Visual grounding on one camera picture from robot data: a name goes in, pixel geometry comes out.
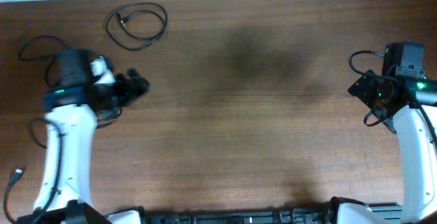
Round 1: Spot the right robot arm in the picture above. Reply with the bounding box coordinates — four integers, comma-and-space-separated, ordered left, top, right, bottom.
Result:
348, 42, 436, 223

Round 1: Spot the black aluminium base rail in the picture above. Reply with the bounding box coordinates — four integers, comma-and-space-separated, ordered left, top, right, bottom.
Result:
105, 203, 404, 224

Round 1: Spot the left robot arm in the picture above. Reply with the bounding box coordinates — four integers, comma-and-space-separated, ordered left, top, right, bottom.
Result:
16, 49, 150, 223

